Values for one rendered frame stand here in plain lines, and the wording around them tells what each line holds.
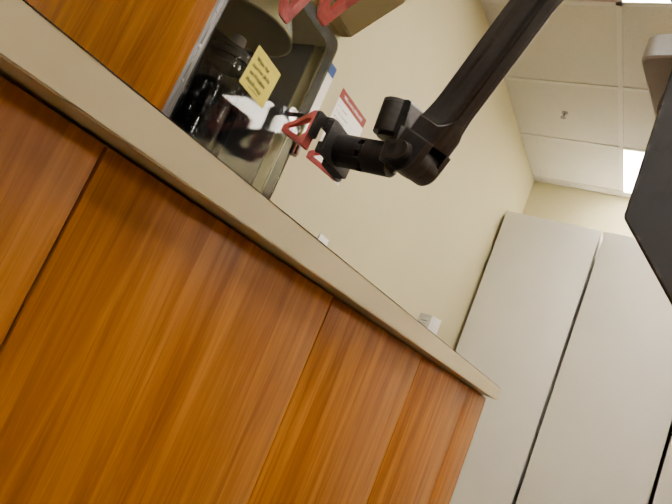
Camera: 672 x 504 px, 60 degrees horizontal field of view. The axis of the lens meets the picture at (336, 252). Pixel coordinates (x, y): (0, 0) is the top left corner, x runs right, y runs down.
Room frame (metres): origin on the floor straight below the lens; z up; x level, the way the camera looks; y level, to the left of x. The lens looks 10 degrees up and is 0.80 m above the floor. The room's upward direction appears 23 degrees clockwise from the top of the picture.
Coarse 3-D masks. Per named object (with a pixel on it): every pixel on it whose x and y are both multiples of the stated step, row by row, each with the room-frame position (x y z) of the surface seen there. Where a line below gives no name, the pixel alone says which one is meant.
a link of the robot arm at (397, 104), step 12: (384, 108) 0.89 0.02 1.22; (396, 108) 0.88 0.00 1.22; (408, 108) 0.87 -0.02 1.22; (384, 120) 0.88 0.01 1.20; (396, 120) 0.88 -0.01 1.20; (408, 120) 0.87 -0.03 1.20; (396, 132) 0.86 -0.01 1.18; (384, 144) 0.86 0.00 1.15; (396, 144) 0.83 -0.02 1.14; (408, 144) 0.82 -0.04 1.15; (384, 156) 0.85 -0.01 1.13; (396, 156) 0.83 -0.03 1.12; (408, 156) 0.82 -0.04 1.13
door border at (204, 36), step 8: (224, 0) 0.82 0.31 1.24; (216, 8) 0.81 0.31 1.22; (216, 16) 0.82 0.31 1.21; (208, 24) 0.81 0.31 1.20; (208, 32) 0.82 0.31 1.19; (200, 40) 0.81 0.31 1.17; (200, 48) 0.82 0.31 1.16; (192, 56) 0.81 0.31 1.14; (192, 64) 0.82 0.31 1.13; (184, 72) 0.81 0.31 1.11; (184, 80) 0.82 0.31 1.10; (176, 88) 0.81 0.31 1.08; (176, 96) 0.82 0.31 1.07; (168, 104) 0.81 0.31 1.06; (168, 112) 0.82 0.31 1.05
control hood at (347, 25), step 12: (360, 0) 0.99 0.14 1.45; (372, 0) 1.00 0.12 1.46; (384, 0) 1.00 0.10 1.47; (396, 0) 1.01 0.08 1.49; (348, 12) 1.01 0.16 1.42; (360, 12) 1.01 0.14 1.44; (372, 12) 1.02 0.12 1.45; (384, 12) 1.03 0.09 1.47; (336, 24) 1.04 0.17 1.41; (348, 24) 1.03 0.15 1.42; (360, 24) 1.04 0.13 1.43; (348, 36) 1.06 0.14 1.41
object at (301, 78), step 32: (256, 0) 0.86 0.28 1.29; (224, 32) 0.84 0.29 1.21; (256, 32) 0.89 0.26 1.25; (288, 32) 0.94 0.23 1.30; (320, 32) 1.01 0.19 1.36; (224, 64) 0.86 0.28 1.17; (288, 64) 0.97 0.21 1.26; (320, 64) 1.04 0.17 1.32; (192, 96) 0.84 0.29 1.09; (224, 96) 0.89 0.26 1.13; (288, 96) 1.00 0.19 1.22; (192, 128) 0.86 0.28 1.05; (224, 128) 0.91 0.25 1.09; (256, 128) 0.97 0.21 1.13; (224, 160) 0.94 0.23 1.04; (256, 160) 1.00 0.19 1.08
